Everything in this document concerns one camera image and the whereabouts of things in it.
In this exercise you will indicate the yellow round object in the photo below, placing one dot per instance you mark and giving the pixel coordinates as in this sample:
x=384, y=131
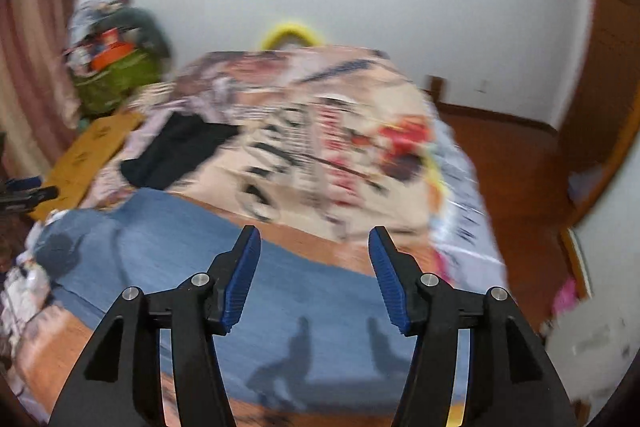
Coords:
x=290, y=30

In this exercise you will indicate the blue denim pants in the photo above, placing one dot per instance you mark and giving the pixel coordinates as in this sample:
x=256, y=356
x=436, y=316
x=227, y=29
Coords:
x=310, y=292

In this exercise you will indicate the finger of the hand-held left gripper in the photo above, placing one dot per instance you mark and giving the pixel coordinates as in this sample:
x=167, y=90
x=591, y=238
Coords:
x=30, y=197

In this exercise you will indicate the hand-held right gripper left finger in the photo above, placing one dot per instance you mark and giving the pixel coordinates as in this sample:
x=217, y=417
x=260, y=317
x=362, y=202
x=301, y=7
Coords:
x=242, y=279

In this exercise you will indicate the printed blanket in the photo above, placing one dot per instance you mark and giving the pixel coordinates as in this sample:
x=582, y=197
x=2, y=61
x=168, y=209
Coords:
x=340, y=137

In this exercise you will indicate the green and red fabric pile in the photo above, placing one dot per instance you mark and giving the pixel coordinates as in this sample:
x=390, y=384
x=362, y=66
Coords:
x=112, y=82

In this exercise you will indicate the pile of colourful clutter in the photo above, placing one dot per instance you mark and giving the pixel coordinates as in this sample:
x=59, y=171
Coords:
x=97, y=37

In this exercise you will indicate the white crumpled cloth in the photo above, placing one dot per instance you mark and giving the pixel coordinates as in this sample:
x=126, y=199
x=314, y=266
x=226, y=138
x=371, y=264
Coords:
x=22, y=292

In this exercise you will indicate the dark green bundle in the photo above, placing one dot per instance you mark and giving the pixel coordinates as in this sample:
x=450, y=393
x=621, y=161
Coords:
x=147, y=29

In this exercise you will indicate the wooden door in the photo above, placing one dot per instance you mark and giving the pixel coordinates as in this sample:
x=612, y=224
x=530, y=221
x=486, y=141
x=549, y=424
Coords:
x=607, y=72

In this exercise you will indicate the pink object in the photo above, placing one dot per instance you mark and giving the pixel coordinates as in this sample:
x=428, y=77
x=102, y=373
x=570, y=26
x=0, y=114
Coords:
x=566, y=297

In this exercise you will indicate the black pants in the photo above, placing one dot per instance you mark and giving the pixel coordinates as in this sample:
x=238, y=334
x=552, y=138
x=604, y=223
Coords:
x=175, y=147

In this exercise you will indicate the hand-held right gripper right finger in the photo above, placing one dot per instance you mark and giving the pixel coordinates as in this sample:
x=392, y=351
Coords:
x=389, y=282

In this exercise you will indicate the pink striped curtain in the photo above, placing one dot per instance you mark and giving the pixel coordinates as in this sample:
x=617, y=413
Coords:
x=35, y=57

